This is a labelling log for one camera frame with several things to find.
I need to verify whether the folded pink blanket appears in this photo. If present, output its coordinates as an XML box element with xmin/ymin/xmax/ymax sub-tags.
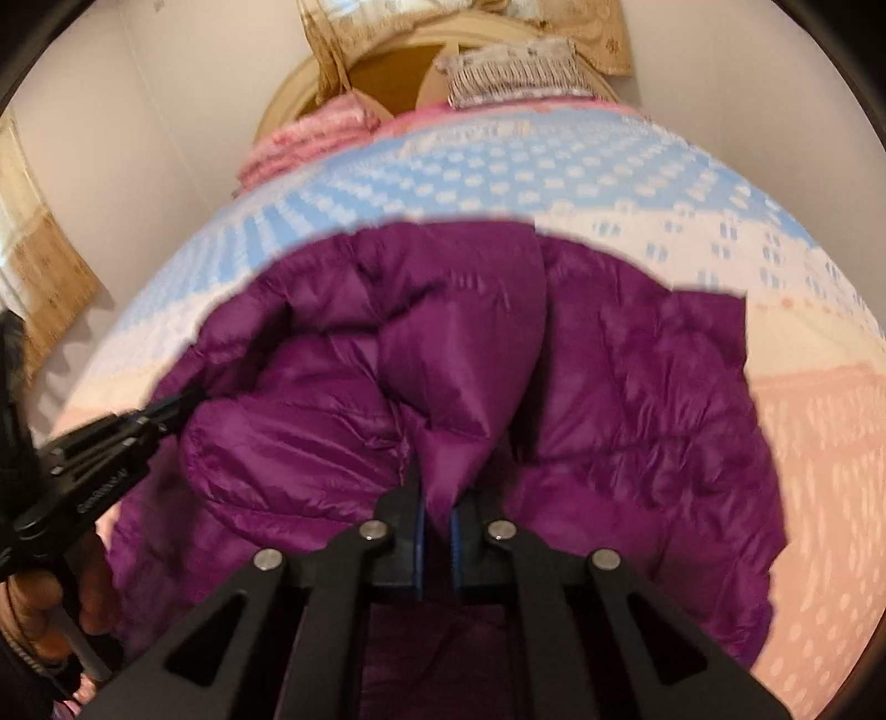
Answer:
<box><xmin>233</xmin><ymin>91</ymin><xmax>392</xmax><ymax>197</ymax></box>

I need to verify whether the polka dot bed sheet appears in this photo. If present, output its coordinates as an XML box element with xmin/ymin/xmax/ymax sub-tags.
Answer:
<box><xmin>57</xmin><ymin>100</ymin><xmax>884</xmax><ymax>718</ymax></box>

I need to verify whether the striped grey pillow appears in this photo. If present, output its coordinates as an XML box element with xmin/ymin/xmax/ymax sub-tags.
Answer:
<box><xmin>435</xmin><ymin>36</ymin><xmax>597</xmax><ymax>110</ymax></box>

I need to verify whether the beige window curtain centre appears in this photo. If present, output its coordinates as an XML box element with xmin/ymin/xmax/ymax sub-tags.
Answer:
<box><xmin>296</xmin><ymin>0</ymin><xmax>636</xmax><ymax>105</ymax></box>

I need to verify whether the beige window curtain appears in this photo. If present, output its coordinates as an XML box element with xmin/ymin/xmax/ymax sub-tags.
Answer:
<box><xmin>0</xmin><ymin>114</ymin><xmax>101</xmax><ymax>379</ymax></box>
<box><xmin>296</xmin><ymin>0</ymin><xmax>636</xmax><ymax>105</ymax></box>

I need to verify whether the person's left hand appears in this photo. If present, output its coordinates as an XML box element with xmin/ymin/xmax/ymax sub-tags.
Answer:
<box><xmin>2</xmin><ymin>528</ymin><xmax>120</xmax><ymax>665</ymax></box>

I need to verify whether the purple puffer jacket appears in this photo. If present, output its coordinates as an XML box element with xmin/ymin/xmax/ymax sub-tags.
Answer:
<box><xmin>111</xmin><ymin>222</ymin><xmax>785</xmax><ymax>718</ymax></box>

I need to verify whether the beige window curtain left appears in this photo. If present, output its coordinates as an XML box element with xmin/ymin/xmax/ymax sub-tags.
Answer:
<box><xmin>0</xmin><ymin>114</ymin><xmax>101</xmax><ymax>379</ymax></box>

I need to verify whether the cream wooden headboard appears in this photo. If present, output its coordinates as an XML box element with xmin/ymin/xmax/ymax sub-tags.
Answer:
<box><xmin>252</xmin><ymin>12</ymin><xmax>622</xmax><ymax>144</ymax></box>

